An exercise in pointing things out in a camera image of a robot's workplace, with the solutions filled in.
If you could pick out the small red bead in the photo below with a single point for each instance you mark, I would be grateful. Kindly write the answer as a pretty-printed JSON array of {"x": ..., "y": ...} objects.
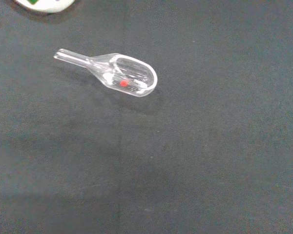
[{"x": 123, "y": 83}]

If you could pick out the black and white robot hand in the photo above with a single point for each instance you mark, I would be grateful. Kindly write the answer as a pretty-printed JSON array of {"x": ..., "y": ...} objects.
[{"x": 46, "y": 5}]

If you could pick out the black bench cloth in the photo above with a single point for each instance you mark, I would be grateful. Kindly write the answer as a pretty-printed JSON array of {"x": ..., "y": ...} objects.
[{"x": 146, "y": 158}]

